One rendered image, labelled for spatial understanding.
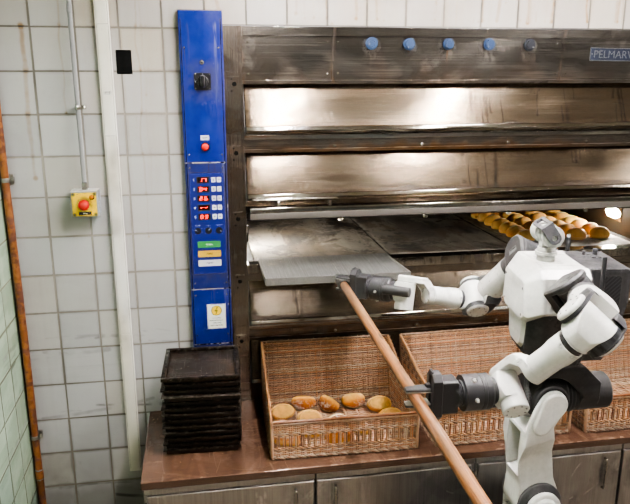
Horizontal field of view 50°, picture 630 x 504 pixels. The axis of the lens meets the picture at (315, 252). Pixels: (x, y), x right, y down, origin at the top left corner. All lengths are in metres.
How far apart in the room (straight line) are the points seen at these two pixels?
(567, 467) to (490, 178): 1.18
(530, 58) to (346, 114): 0.79
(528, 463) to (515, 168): 1.26
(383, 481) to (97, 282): 1.33
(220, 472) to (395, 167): 1.35
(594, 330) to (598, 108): 1.65
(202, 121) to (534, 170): 1.39
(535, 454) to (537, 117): 1.39
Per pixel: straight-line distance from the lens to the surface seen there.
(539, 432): 2.21
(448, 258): 2.95
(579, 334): 1.61
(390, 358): 1.84
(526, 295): 2.01
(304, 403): 2.83
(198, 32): 2.63
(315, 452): 2.57
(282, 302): 2.83
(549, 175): 3.05
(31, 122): 2.73
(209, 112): 2.63
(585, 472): 2.95
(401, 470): 2.63
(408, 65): 2.80
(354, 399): 2.86
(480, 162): 2.93
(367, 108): 2.75
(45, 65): 2.71
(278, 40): 2.70
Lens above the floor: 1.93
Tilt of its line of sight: 15 degrees down
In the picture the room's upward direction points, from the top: straight up
